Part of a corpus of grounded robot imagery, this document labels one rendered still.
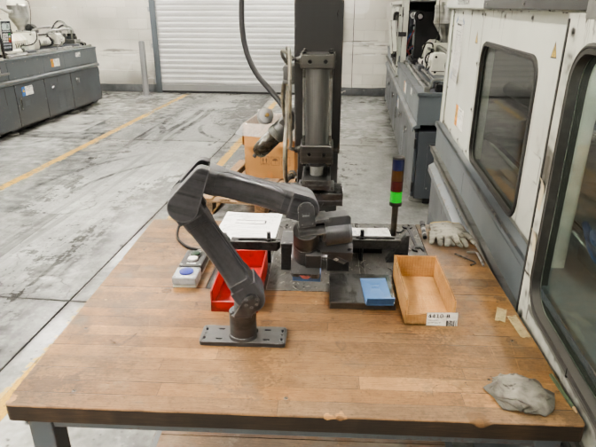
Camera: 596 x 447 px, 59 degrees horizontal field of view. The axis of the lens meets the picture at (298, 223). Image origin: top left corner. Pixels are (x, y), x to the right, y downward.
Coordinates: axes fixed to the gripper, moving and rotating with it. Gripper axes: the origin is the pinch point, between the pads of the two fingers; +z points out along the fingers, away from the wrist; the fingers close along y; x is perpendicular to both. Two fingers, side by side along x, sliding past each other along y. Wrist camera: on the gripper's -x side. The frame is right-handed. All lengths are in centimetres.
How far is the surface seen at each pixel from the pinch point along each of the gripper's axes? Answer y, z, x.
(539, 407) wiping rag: -33, -10, -46
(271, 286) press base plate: 5.9, 16.2, 9.6
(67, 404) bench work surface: -37, -9, 45
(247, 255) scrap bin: 16.7, 18.1, 17.7
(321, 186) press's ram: 27.2, -2.2, -3.1
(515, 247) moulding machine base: 23, 16, -61
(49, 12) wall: 860, 477, 542
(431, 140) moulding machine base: 256, 201, -95
